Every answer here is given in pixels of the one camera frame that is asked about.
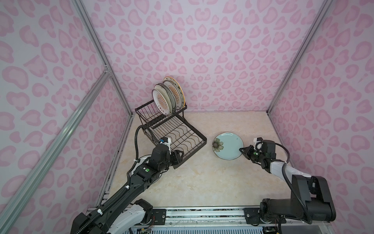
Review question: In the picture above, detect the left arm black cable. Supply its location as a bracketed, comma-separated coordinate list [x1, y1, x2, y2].
[74, 124, 153, 234]

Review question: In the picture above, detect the aluminium frame post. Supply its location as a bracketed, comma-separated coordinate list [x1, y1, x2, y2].
[71, 0, 133, 117]
[266, 0, 335, 116]

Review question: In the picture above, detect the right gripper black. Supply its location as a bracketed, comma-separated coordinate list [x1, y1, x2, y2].
[239, 145, 266, 164]

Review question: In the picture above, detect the aluminium frame diagonal beam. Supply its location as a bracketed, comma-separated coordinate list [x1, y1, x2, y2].
[1, 71, 111, 234]

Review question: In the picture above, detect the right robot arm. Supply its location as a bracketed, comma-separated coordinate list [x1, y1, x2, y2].
[239, 137, 337, 224]

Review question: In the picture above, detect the light green flower plate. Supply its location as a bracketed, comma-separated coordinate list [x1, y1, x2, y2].
[212, 132, 243, 160]

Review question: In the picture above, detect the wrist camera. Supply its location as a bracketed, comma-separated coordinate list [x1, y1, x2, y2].
[160, 136, 172, 151]
[253, 137, 263, 151]

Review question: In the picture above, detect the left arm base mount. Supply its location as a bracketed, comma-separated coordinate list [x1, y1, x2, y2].
[139, 209, 167, 226]

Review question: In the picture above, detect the black wire dish rack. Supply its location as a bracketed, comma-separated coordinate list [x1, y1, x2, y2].
[135, 100, 207, 169]

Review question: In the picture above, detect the white plate brown rim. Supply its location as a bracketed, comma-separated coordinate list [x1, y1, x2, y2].
[153, 83, 176, 116]

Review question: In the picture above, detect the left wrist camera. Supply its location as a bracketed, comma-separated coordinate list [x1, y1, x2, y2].
[160, 136, 172, 151]

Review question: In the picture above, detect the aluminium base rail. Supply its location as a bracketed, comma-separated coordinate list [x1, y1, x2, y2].
[78, 204, 334, 234]

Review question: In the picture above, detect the aluminium frame post right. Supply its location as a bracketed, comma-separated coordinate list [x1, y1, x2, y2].
[266, 0, 335, 116]

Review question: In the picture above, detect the white plate dark blue rim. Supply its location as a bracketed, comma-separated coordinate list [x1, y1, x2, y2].
[158, 83, 176, 114]

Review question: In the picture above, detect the cream star cartoon plate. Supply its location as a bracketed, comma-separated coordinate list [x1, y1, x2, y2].
[163, 77, 186, 108]

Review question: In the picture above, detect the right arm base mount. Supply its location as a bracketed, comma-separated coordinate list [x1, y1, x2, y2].
[243, 208, 286, 226]

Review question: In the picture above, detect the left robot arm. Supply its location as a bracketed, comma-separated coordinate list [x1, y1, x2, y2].
[70, 144, 184, 234]

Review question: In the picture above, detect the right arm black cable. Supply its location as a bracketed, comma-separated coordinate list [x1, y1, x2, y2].
[274, 142, 313, 225]

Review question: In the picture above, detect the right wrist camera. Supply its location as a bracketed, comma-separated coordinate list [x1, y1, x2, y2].
[253, 137, 263, 151]

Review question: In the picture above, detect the aluminium frame post left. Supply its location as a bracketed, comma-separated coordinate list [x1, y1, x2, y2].
[71, 0, 133, 117]

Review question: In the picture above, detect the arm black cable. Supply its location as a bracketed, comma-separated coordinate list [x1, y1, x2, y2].
[74, 124, 153, 234]
[274, 142, 313, 225]

